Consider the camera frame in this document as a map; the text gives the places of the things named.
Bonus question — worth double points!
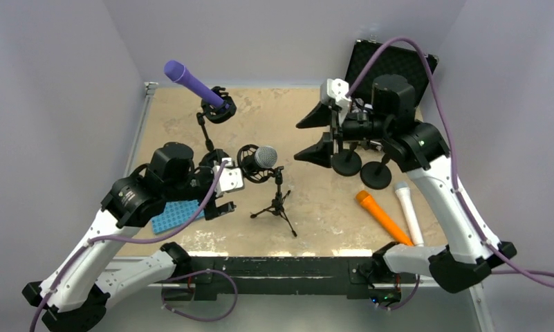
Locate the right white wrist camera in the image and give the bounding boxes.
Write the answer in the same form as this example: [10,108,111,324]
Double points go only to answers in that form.
[320,78,351,118]

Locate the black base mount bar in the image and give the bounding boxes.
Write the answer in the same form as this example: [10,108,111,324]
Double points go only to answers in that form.
[172,257,416,300]

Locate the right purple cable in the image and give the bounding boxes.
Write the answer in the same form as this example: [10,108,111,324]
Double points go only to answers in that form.
[345,37,554,291]

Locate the purple loop base cable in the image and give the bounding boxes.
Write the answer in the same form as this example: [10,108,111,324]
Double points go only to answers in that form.
[160,268,239,321]

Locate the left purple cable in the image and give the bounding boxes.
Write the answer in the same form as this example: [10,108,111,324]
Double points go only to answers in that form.
[29,159,230,332]

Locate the orange microphone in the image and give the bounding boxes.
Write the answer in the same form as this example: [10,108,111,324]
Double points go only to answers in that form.
[355,190,414,246]

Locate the black poker chip case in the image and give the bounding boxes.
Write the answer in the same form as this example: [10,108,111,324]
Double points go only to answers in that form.
[344,39,429,113]

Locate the black tripod stand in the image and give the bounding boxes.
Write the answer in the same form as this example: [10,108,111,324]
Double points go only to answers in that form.
[250,166,297,237]

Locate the black silver microphone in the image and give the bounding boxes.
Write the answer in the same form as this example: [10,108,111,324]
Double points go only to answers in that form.
[237,144,278,184]

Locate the blue lego baseplate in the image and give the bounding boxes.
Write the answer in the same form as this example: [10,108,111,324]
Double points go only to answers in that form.
[151,200,199,235]

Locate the purple mic black stand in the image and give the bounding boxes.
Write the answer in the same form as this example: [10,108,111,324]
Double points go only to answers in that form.
[196,86,237,167]

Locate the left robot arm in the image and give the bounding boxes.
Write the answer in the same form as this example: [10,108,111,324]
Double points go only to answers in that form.
[22,142,243,331]

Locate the orange mic round stand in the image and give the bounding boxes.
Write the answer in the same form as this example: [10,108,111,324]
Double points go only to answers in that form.
[331,141,362,176]

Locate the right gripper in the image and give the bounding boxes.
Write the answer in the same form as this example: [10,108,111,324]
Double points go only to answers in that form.
[294,100,391,168]

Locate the white microphone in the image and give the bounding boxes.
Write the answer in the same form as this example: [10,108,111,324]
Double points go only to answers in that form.
[394,182,425,247]

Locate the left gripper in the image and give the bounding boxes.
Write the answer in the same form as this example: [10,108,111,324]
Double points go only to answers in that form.
[163,150,237,219]

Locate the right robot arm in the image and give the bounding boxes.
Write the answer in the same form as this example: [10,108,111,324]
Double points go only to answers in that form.
[294,75,517,293]

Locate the white mic clamp stand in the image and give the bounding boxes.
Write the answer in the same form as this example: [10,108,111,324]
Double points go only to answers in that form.
[360,154,392,190]

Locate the purple microphone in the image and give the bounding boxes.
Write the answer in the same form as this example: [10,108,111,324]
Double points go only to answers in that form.
[163,59,224,108]

